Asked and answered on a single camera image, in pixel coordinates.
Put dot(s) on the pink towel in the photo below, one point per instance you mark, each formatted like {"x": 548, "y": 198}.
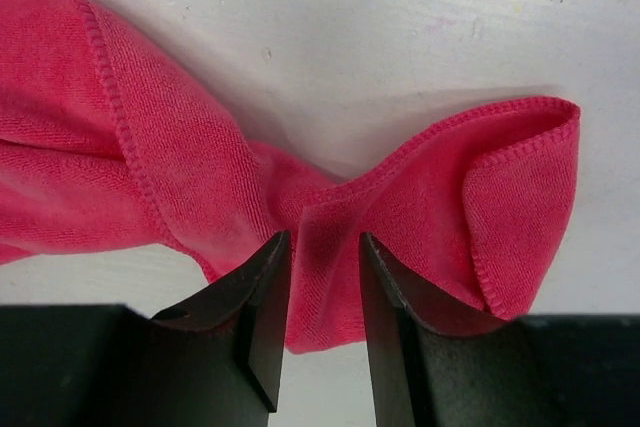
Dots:
{"x": 107, "y": 144}

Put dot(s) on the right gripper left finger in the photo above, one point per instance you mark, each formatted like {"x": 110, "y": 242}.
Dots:
{"x": 213, "y": 359}

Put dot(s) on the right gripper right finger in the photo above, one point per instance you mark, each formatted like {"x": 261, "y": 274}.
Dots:
{"x": 436, "y": 361}

